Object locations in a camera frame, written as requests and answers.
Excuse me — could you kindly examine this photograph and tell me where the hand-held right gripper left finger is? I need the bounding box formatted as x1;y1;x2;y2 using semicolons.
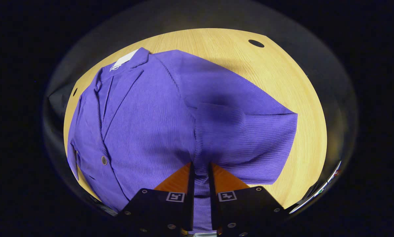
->
116;161;196;237

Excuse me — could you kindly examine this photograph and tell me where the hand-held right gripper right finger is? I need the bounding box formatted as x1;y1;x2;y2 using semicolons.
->
209;162;286;237

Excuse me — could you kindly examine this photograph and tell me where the purple corduroy jacket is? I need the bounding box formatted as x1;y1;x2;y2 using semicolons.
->
67;47;298;232

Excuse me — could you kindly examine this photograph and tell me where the white panel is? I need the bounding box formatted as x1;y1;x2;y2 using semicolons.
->
289;161;342;214

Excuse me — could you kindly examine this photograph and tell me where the white garment tag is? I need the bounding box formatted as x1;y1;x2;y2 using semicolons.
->
110;49;140;72

